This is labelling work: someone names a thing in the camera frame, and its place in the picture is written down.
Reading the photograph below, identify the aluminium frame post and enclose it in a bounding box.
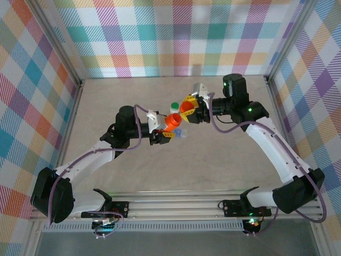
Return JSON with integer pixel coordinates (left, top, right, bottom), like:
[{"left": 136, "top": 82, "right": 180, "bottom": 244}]
[
  {"left": 265, "top": 0, "right": 315, "bottom": 81},
  {"left": 31, "top": 0, "right": 85, "bottom": 86}
]

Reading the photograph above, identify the aluminium side rail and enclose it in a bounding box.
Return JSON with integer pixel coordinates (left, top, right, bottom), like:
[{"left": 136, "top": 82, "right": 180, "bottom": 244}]
[
  {"left": 265, "top": 76, "right": 307, "bottom": 197},
  {"left": 54, "top": 78, "right": 86, "bottom": 174}
]

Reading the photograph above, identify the aluminium corner strut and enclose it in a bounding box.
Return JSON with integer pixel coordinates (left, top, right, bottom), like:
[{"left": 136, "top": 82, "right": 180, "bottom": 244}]
[
  {"left": 23, "top": 220, "right": 45, "bottom": 256},
  {"left": 308, "top": 218, "right": 330, "bottom": 256}
]

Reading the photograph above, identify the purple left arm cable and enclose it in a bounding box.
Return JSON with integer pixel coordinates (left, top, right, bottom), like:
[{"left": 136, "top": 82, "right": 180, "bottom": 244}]
[{"left": 47, "top": 103, "right": 154, "bottom": 238}]

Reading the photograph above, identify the orange pill bottle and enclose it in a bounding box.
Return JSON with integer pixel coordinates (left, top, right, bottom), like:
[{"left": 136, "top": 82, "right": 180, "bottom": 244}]
[{"left": 163, "top": 113, "right": 183, "bottom": 133}]

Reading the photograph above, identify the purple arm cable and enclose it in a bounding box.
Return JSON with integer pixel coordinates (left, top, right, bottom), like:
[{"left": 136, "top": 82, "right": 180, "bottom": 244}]
[
  {"left": 206, "top": 92, "right": 328, "bottom": 237},
  {"left": 47, "top": 103, "right": 154, "bottom": 238}
]

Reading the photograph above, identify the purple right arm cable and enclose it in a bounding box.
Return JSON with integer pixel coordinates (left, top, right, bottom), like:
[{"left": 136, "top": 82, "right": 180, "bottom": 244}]
[{"left": 206, "top": 92, "right": 328, "bottom": 237}]

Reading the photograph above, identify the orange bottle cap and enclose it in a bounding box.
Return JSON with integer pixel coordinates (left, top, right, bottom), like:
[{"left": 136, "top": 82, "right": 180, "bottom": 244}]
[{"left": 180, "top": 101, "right": 197, "bottom": 114}]

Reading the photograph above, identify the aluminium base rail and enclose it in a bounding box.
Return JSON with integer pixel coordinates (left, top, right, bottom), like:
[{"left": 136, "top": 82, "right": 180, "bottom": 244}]
[{"left": 29, "top": 188, "right": 322, "bottom": 222}]

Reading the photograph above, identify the small controller board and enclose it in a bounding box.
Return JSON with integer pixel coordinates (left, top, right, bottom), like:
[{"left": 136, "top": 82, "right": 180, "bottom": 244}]
[
  {"left": 92, "top": 217, "right": 118, "bottom": 235},
  {"left": 243, "top": 217, "right": 261, "bottom": 234}
]

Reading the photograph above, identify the grey slotted cable duct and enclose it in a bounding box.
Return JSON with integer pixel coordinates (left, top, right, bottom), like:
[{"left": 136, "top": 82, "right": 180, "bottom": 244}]
[{"left": 42, "top": 220, "right": 245, "bottom": 232}]

